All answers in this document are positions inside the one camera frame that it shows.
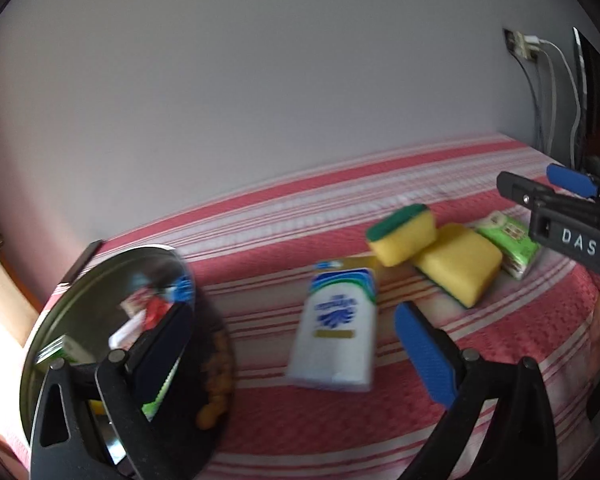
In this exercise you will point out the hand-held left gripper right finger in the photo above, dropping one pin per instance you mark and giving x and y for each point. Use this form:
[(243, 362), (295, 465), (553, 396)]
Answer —
[(425, 355)]

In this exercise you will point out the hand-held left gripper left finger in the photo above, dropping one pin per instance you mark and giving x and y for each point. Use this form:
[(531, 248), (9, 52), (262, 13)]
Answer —
[(165, 345)]

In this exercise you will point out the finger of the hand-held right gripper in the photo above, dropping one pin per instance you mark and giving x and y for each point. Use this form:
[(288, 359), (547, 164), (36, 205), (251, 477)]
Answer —
[(572, 180), (525, 192)]

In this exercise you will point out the white pack with red print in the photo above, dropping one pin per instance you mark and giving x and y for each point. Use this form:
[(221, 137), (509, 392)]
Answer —
[(127, 327)]

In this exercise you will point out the large green tissue pack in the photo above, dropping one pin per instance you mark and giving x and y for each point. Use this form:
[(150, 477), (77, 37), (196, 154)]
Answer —
[(154, 402)]

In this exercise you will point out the white and blue tissue pack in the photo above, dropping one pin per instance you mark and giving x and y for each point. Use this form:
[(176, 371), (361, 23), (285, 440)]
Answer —
[(335, 330)]

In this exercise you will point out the small green tissue pack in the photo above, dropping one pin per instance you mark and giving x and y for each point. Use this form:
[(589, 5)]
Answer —
[(505, 240)]

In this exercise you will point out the black flat screen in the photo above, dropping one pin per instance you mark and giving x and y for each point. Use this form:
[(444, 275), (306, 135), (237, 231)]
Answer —
[(597, 105)]

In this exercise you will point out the yellow sponge with green pad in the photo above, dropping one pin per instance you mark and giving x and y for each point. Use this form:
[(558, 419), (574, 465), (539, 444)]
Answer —
[(455, 265), (405, 240)]

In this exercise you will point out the green and white small box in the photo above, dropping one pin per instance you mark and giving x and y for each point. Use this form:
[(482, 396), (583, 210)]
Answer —
[(62, 352)]

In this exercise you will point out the white charger plug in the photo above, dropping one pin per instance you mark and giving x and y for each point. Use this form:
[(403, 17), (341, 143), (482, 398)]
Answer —
[(532, 41)]

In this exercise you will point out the wooden door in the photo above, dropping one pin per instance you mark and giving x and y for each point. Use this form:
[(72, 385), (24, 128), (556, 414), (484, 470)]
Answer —
[(5, 305)]

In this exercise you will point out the red and white striped sheet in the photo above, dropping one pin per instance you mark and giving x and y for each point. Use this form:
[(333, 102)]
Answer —
[(280, 220)]

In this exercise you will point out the wall socket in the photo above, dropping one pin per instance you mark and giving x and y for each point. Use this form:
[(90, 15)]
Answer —
[(515, 42)]

